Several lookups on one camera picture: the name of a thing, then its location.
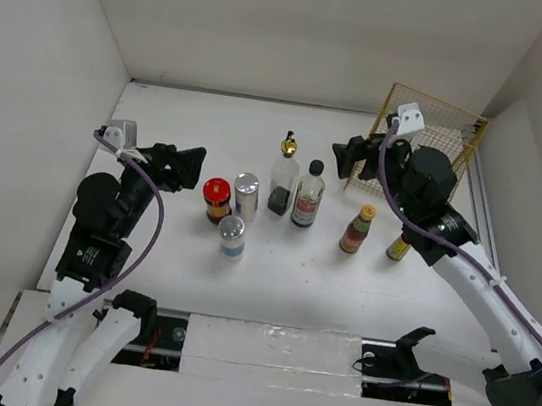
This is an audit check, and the gold spout oil bottle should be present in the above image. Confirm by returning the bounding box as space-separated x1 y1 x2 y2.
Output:
267 131 299 216

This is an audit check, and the red lid sauce jar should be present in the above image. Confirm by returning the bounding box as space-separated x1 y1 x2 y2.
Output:
203 177 232 225

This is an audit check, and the yellow wire basket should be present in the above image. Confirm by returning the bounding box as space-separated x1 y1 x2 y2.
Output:
363 82 489 200

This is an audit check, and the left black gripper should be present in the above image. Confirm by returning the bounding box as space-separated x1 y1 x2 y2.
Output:
110 134 205 245

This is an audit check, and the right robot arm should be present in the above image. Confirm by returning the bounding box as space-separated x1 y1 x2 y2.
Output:
331 134 542 406

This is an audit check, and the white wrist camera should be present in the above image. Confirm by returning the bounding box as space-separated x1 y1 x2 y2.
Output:
396 102 425 138
99 119 138 151

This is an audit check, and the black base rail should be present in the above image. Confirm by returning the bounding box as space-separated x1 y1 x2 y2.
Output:
114 310 453 406

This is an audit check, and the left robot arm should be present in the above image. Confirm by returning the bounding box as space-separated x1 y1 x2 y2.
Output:
0 126 206 406

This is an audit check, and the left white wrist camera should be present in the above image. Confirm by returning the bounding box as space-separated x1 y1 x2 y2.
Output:
99 119 138 151

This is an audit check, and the yellow cap sauce bottle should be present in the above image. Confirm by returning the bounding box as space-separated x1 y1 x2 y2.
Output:
339 204 376 254

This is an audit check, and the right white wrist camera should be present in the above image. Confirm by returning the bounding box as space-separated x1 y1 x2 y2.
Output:
396 102 425 138

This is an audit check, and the small yellow label bottle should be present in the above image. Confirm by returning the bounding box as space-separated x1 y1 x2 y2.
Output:
385 234 411 261

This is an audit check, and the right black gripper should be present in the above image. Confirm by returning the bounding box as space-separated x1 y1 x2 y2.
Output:
324 120 428 220

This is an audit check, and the silver lid shaker blue label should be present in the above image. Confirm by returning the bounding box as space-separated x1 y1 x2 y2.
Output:
218 215 246 262

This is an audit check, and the black cap vinegar bottle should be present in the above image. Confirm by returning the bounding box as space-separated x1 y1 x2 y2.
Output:
290 159 326 228

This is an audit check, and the silver lid shaker tall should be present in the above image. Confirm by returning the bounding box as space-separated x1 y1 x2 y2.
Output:
234 172 260 223

